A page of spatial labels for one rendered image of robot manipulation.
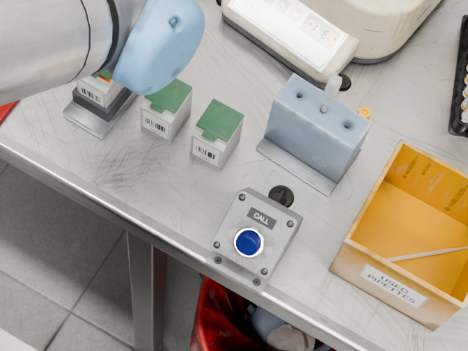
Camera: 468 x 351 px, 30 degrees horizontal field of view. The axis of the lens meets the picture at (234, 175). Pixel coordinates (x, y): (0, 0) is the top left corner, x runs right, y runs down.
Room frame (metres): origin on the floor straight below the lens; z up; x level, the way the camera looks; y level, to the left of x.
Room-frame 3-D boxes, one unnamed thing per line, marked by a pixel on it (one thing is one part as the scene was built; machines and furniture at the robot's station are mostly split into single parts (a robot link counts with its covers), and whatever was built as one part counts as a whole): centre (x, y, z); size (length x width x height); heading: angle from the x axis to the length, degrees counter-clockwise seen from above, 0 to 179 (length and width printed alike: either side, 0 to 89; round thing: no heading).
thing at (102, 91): (0.47, 0.16, 0.92); 0.05 x 0.04 x 0.06; 160
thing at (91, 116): (0.47, 0.16, 0.89); 0.09 x 0.05 x 0.04; 159
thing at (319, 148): (0.46, -0.08, 0.92); 0.10 x 0.07 x 0.10; 66
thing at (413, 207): (0.36, -0.20, 0.93); 0.13 x 0.13 x 0.10; 71
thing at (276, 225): (0.35, -0.04, 0.92); 0.13 x 0.07 x 0.08; 161
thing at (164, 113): (0.46, 0.09, 0.91); 0.05 x 0.04 x 0.07; 161
